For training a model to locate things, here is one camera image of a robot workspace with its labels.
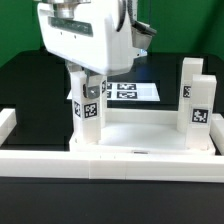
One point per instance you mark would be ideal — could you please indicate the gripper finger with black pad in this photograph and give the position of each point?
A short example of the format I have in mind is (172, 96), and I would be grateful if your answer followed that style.
(73, 69)
(93, 84)

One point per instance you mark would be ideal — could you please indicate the white desk tabletop tray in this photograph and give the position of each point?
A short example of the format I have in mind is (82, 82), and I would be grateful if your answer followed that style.
(141, 131)

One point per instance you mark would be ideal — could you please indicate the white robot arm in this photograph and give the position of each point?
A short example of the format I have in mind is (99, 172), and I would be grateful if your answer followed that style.
(101, 36)

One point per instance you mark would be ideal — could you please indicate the fiducial marker sheet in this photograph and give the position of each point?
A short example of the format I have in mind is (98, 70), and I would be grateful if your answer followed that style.
(118, 91)

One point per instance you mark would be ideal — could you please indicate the white U-shaped fence frame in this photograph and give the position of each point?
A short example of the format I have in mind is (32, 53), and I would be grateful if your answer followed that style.
(124, 166)

